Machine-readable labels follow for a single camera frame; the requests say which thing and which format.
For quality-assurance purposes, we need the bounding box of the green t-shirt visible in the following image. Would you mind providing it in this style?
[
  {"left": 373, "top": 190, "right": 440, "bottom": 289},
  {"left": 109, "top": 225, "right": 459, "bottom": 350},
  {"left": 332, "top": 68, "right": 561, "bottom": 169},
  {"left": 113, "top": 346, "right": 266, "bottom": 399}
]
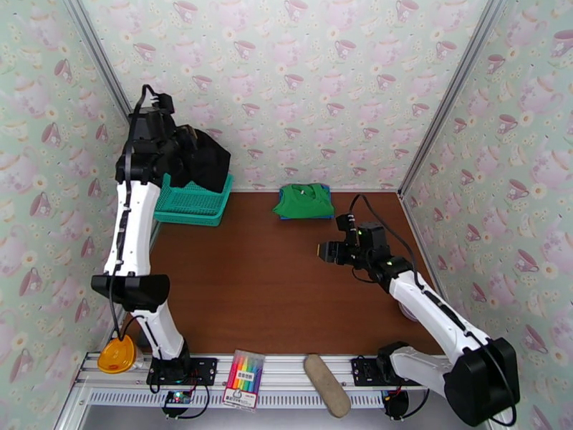
[{"left": 273, "top": 183, "right": 334, "bottom": 219}]

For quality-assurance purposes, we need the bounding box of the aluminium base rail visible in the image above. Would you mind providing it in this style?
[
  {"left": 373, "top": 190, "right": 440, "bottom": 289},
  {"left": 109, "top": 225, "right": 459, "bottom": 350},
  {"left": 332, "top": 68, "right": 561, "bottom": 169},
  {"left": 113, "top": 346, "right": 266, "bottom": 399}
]
[{"left": 73, "top": 352, "right": 498, "bottom": 389}]

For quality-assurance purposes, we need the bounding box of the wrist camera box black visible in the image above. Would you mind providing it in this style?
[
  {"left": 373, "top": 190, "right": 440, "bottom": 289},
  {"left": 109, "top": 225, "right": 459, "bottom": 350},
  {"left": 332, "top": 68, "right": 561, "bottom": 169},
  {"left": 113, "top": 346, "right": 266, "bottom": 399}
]
[
  {"left": 151, "top": 93, "right": 175, "bottom": 115},
  {"left": 336, "top": 214, "right": 360, "bottom": 235}
]

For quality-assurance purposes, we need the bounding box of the black left wrist camera cable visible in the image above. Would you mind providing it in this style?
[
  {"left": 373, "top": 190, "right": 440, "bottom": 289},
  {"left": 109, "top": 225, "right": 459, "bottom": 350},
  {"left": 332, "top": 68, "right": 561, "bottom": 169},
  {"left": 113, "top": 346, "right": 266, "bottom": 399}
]
[{"left": 107, "top": 83, "right": 158, "bottom": 343}]

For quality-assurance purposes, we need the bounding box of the highlighter pen pack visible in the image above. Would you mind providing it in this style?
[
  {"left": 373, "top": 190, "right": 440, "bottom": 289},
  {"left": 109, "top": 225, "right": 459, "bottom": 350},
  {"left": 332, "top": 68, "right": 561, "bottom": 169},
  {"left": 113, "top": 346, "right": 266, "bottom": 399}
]
[{"left": 221, "top": 349, "right": 266, "bottom": 409}]

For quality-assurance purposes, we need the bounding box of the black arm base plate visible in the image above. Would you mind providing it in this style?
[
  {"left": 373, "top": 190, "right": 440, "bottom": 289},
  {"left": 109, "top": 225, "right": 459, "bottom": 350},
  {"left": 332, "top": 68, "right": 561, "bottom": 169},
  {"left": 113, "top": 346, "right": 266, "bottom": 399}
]
[
  {"left": 146, "top": 357, "right": 218, "bottom": 387},
  {"left": 350, "top": 355, "right": 424, "bottom": 388}
]

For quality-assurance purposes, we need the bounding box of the black base power cable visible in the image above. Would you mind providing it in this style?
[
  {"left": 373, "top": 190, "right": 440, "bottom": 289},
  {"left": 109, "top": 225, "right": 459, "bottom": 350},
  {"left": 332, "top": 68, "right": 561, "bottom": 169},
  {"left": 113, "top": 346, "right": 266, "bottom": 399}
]
[
  {"left": 150, "top": 381, "right": 212, "bottom": 420},
  {"left": 382, "top": 383, "right": 432, "bottom": 419}
]

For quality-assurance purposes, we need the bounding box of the teal plastic basket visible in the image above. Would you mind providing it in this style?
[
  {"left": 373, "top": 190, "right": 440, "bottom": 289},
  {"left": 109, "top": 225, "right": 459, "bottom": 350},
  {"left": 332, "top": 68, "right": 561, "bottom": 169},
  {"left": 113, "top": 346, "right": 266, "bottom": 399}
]
[{"left": 153, "top": 172, "right": 235, "bottom": 227}]

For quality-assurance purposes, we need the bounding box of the black t-shirt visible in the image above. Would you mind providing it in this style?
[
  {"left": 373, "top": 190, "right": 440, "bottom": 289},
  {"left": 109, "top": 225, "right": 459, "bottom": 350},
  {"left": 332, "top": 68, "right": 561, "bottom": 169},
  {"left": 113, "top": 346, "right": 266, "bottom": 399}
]
[{"left": 172, "top": 126, "right": 232, "bottom": 194}]

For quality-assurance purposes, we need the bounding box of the beige oblong stone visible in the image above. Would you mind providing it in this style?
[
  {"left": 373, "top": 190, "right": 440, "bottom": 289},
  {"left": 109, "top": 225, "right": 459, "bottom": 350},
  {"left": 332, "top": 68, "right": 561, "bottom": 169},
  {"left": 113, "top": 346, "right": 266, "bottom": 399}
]
[{"left": 303, "top": 353, "right": 352, "bottom": 419}]

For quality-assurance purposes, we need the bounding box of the small circuit board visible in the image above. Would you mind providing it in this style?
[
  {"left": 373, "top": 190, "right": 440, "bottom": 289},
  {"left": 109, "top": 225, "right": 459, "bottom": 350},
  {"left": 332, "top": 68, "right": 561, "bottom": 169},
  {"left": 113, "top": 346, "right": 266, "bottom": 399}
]
[{"left": 163, "top": 390, "right": 194, "bottom": 407}]

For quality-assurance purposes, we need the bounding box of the orange plastic lid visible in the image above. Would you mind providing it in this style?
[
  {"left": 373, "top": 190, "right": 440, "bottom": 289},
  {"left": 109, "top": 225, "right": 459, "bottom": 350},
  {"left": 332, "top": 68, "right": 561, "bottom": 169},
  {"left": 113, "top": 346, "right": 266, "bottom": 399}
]
[{"left": 97, "top": 334, "right": 136, "bottom": 375}]

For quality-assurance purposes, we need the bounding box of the blue t-shirt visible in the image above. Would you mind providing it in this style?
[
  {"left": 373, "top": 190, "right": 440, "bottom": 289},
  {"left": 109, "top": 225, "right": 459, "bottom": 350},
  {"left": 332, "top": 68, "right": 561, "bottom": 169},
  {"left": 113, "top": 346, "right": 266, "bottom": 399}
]
[{"left": 279, "top": 184, "right": 336, "bottom": 221}]

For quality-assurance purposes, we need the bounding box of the black round device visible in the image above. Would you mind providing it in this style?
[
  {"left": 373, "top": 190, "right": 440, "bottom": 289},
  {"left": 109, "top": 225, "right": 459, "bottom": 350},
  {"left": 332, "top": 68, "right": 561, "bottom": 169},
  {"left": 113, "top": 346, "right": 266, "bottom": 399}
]
[{"left": 382, "top": 390, "right": 410, "bottom": 420}]

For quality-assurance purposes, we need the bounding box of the aluminium frame post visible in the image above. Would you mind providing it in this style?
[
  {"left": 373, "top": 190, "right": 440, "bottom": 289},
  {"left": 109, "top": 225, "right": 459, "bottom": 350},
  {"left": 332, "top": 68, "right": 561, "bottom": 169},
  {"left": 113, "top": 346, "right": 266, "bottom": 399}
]
[
  {"left": 397, "top": 0, "right": 511, "bottom": 197},
  {"left": 60, "top": 0, "right": 135, "bottom": 125}
]

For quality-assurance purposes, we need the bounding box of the perforated metal cable duct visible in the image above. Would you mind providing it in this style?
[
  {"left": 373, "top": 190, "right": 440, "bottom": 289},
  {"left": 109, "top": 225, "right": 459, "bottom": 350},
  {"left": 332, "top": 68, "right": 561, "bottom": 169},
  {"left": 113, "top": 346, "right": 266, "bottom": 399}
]
[{"left": 85, "top": 387, "right": 491, "bottom": 409}]

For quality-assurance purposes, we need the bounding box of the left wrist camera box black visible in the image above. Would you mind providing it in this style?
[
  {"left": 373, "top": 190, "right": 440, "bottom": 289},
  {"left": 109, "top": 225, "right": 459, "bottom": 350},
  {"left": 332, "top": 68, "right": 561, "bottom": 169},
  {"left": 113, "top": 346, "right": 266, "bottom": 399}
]
[{"left": 151, "top": 93, "right": 175, "bottom": 115}]

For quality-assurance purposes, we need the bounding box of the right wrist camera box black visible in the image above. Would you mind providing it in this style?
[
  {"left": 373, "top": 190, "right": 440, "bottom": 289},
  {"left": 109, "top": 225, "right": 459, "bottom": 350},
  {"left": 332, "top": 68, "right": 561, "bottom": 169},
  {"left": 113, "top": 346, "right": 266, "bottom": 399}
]
[{"left": 336, "top": 214, "right": 360, "bottom": 235}]

